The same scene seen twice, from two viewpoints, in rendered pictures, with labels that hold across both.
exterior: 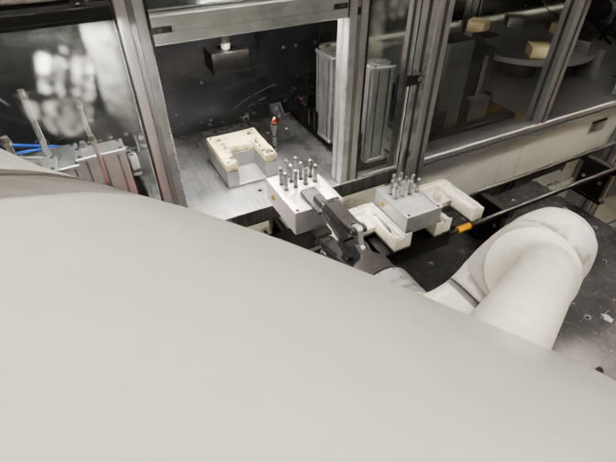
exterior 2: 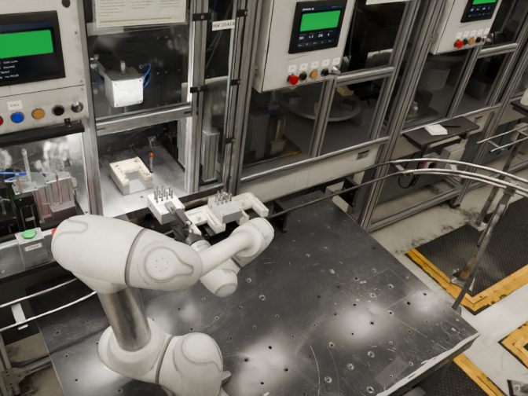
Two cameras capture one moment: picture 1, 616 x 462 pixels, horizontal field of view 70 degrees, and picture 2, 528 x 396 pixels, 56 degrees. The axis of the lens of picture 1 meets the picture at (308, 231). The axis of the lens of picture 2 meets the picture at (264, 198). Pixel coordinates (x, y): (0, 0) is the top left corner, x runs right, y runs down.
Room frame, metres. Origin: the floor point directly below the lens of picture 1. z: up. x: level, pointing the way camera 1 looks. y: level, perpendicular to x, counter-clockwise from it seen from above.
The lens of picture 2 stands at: (-0.80, -0.05, 2.25)
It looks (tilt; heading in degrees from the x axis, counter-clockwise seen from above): 38 degrees down; 348
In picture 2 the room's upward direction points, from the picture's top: 9 degrees clockwise
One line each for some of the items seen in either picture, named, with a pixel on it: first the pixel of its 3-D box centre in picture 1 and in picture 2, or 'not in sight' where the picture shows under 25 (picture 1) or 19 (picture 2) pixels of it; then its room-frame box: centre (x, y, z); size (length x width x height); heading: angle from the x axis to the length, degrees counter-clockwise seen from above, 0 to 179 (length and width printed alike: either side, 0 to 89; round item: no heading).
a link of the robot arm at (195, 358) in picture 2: not in sight; (195, 364); (0.11, -0.11, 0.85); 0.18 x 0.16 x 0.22; 71
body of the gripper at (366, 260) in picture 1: (362, 267); (191, 240); (0.49, -0.09, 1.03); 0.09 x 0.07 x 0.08; 28
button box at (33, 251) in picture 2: not in sight; (31, 245); (0.51, 0.46, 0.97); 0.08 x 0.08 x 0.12; 28
